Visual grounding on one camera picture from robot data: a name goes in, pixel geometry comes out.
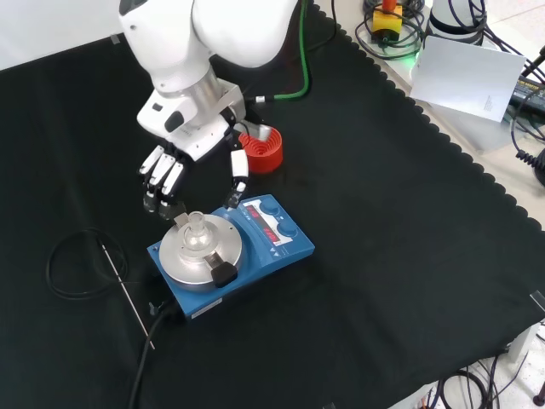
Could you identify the clear glass round-bottom flask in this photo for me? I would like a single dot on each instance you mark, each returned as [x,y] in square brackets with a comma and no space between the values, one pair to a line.
[196,238]

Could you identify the black device with yellow print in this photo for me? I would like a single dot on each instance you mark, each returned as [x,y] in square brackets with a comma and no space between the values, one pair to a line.
[528,91]

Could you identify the black bench cloth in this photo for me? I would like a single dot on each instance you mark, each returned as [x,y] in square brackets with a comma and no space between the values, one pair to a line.
[383,255]

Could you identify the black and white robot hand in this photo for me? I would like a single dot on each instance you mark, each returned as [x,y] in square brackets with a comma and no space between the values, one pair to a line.
[200,136]

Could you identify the thin steel probe rod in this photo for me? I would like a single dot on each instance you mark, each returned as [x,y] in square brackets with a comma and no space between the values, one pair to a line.
[127,294]

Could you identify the heater with blue base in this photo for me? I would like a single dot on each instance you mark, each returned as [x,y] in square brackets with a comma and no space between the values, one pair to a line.
[272,251]

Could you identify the yellow stop button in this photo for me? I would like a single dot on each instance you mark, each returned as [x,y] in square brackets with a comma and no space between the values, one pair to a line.
[386,21]

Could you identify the pale board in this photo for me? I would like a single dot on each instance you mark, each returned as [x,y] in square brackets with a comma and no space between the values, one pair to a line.
[464,76]

